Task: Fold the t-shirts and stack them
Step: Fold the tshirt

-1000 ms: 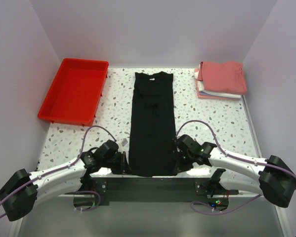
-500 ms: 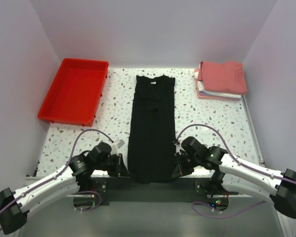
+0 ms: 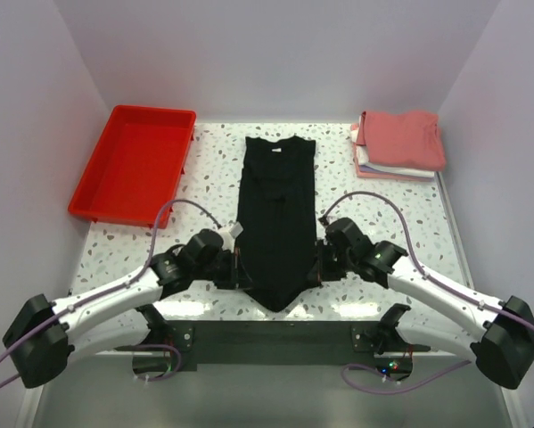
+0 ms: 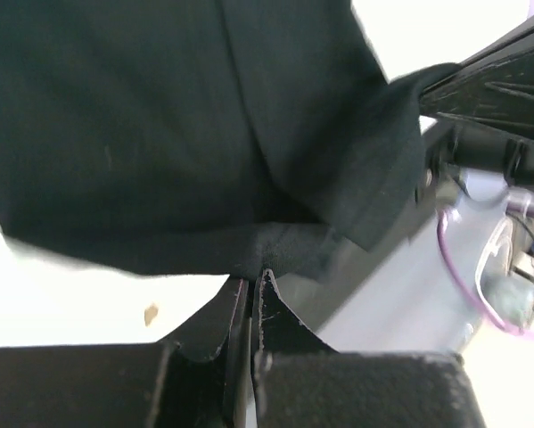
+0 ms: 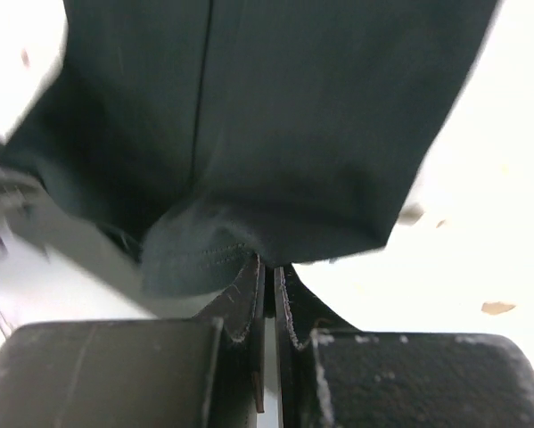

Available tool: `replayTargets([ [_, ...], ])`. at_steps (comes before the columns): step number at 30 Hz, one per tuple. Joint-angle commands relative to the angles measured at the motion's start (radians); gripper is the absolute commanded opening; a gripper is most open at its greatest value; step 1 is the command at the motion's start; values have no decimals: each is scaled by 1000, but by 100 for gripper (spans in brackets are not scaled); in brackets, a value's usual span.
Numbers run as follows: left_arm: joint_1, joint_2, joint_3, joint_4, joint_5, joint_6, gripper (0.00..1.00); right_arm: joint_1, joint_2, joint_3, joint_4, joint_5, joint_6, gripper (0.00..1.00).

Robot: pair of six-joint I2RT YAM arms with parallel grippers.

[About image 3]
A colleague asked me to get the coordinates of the lavender folded t shirt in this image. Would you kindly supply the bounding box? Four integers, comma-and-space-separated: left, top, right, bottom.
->
359, 164, 435, 179

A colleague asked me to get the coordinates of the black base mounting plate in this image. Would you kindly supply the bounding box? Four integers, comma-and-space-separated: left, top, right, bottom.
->
133, 320, 429, 374

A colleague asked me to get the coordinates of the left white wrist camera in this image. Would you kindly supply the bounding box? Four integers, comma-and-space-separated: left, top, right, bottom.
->
218, 222, 243, 246

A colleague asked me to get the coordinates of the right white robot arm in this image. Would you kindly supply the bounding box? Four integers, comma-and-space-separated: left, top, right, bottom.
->
317, 217, 534, 390

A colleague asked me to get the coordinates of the pink folded t shirt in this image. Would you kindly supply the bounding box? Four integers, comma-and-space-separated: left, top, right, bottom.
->
356, 111, 447, 172

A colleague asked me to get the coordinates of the red plastic tray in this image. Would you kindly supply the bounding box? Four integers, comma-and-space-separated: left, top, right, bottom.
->
68, 105, 196, 228

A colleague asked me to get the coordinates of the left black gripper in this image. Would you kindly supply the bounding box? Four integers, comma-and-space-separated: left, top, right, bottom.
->
193, 246, 253, 289

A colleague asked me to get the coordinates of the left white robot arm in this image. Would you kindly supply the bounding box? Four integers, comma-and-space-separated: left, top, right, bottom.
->
3, 229, 252, 389

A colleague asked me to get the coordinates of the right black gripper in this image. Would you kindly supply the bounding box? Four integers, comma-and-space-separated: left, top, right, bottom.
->
307, 239, 356, 282

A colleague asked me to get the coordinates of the black t shirt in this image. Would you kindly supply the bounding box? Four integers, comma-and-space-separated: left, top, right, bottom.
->
236, 136, 316, 312

